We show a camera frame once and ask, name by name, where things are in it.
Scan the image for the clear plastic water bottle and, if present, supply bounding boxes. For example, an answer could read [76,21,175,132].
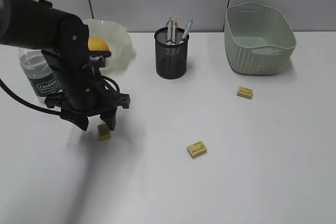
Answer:
[18,48,61,103]

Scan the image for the frosted green wavy plate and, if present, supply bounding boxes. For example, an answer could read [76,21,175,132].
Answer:
[83,19,137,74]

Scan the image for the white grey ballpoint pen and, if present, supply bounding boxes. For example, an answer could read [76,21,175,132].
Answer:
[171,16,178,44]

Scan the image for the yellow eraser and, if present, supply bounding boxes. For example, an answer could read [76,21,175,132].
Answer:
[97,124,111,141]
[187,141,207,158]
[237,87,254,99]

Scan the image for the green beige ballpoint pen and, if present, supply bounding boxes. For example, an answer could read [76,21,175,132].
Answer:
[166,16,173,45]

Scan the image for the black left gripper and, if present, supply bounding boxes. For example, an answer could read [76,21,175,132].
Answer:
[44,50,131,131]

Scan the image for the black mesh pen holder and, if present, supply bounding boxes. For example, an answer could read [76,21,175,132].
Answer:
[154,27,190,80]

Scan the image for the green woven plastic basket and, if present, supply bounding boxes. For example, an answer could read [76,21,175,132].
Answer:
[224,2,297,76]

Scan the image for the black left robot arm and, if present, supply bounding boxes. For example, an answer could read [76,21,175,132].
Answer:
[1,0,130,130]

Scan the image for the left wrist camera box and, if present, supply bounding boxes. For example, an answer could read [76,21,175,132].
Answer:
[89,50,112,68]

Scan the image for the yellow mango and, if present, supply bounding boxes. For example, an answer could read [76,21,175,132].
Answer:
[88,37,110,51]

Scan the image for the blue grey ballpoint pen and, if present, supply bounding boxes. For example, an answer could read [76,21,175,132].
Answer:
[179,17,193,44]

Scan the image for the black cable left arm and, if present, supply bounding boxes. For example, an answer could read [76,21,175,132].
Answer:
[0,0,121,116]

